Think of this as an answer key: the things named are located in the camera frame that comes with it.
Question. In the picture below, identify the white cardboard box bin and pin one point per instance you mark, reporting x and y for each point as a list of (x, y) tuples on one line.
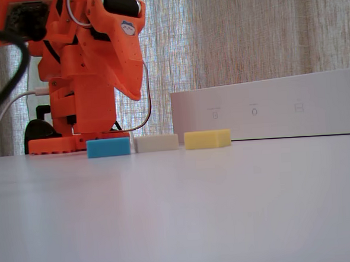
[(265, 101)]

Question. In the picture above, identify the wrist camera with orange mount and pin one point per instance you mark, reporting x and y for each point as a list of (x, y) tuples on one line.
[(25, 18)]

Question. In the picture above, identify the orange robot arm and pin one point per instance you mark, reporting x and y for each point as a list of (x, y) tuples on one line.
[(93, 106)]

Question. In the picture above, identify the blue foam cuboid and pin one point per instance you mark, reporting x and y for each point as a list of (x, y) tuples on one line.
[(107, 147)]

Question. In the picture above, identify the beige woven curtain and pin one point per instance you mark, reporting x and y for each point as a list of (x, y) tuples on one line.
[(246, 28)]

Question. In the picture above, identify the orange robot base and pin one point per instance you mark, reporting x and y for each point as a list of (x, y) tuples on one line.
[(54, 144)]

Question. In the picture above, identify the yellow foam cuboid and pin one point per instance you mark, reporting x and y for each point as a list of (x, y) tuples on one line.
[(205, 139)]

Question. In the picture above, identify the white foam cuboid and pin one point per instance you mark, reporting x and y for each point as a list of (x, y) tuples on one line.
[(155, 143)]

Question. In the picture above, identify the black table clamp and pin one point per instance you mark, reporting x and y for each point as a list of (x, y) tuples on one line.
[(38, 130)]

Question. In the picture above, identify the orange gripper with servo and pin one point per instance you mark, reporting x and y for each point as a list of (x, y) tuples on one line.
[(123, 63)]

